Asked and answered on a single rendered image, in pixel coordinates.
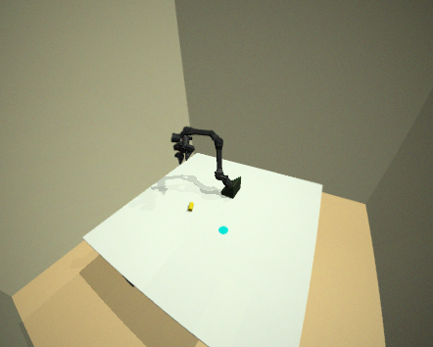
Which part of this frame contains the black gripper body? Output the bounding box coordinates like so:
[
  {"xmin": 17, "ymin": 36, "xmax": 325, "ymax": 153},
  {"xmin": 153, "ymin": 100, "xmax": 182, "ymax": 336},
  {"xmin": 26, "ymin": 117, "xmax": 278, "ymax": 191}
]
[{"xmin": 174, "ymin": 141, "xmax": 195, "ymax": 157}]

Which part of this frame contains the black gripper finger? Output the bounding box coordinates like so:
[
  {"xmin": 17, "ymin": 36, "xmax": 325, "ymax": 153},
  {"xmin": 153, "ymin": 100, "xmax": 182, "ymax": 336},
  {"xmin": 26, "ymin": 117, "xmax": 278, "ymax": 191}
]
[
  {"xmin": 184, "ymin": 148, "xmax": 193, "ymax": 161},
  {"xmin": 175, "ymin": 155, "xmax": 184, "ymax": 165}
]

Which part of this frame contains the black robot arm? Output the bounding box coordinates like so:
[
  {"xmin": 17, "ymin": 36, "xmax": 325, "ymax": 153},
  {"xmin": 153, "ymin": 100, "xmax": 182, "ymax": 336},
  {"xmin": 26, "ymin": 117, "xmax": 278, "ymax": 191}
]
[{"xmin": 170, "ymin": 125, "xmax": 234, "ymax": 189}]

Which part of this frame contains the cyan circle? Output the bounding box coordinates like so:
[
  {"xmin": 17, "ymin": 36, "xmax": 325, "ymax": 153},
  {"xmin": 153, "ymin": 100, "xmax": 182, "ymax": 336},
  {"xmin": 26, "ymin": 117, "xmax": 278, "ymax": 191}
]
[{"xmin": 218, "ymin": 226, "xmax": 228, "ymax": 234}]

